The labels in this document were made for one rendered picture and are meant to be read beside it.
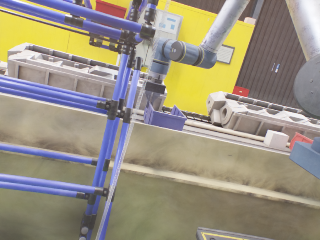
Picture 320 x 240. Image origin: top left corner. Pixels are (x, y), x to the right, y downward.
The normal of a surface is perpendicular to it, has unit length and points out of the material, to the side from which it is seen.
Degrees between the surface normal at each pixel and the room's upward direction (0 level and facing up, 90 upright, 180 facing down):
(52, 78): 100
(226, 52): 90
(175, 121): 92
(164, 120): 92
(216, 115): 40
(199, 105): 90
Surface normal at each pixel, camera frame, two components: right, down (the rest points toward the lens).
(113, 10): 0.15, 0.20
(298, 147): -0.96, -0.21
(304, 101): -0.83, 0.00
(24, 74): 0.09, 0.41
